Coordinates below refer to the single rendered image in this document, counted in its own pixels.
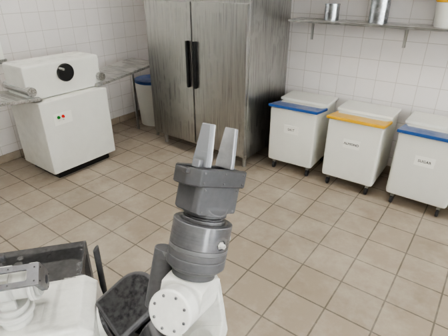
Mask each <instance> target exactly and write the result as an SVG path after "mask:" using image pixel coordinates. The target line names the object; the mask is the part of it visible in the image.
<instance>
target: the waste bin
mask: <svg viewBox="0 0 448 336"><path fill-rule="evenodd" d="M135 87H136V92H137V98H138V102H139V110H140V114H141V121H142V124H144V125H147V126H153V127H154V126H155V120H154V112H153V98H152V90H151V76H150V74H148V75H141V76H138V77H136V78H135Z"/></svg>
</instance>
